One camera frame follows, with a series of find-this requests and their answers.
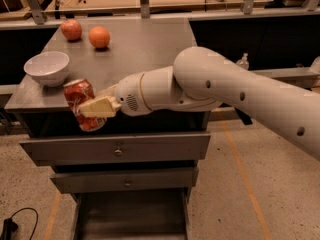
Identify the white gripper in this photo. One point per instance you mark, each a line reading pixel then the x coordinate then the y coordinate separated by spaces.
pixel 129 94

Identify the grey top drawer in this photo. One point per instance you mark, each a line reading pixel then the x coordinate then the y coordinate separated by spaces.
pixel 86 150

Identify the open grey bottom drawer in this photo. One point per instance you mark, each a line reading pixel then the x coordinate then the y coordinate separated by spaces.
pixel 132 215

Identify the orange fruit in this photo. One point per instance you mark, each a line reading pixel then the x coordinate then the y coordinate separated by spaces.
pixel 99 37

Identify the hand sanitizer bottle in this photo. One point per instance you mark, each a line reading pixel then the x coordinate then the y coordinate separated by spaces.
pixel 243 62

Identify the red apple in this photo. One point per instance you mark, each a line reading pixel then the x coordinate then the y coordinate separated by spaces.
pixel 71 29

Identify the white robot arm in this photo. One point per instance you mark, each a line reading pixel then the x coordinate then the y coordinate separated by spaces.
pixel 200 80

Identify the white bowl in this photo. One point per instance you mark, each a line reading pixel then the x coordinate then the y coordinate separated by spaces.
pixel 48 68

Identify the red coke can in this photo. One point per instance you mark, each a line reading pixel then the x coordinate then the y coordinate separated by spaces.
pixel 77 92

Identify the grey middle drawer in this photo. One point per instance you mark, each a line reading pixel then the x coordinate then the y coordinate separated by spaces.
pixel 103 181

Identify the grey drawer cabinet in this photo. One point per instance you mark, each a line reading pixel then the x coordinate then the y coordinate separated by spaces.
pixel 136 46

